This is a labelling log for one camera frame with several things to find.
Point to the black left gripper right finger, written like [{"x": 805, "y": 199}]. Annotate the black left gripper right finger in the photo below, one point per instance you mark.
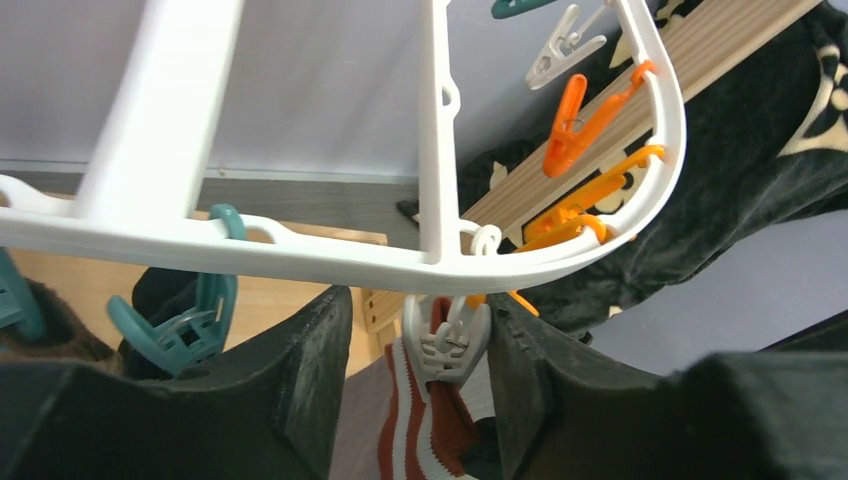
[{"x": 566, "y": 411}]

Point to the wooden hanger stand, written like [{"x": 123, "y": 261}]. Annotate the wooden hanger stand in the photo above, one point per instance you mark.
[{"x": 134, "y": 204}]

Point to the orange clothes peg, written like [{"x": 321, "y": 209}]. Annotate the orange clothes peg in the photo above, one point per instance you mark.
[{"x": 570, "y": 137}]

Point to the rust white striped sock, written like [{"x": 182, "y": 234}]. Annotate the rust white striped sock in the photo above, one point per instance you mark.
[{"x": 428, "y": 427}]

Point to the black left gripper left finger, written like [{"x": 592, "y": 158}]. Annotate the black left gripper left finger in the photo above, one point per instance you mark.
[{"x": 265, "y": 409}]

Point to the teal clothes peg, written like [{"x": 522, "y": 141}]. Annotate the teal clothes peg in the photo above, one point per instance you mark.
[
  {"x": 190, "y": 339},
  {"x": 19, "y": 308}
]

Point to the white clothes peg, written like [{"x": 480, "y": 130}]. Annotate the white clothes peg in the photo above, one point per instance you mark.
[
  {"x": 451, "y": 351},
  {"x": 565, "y": 47}
]

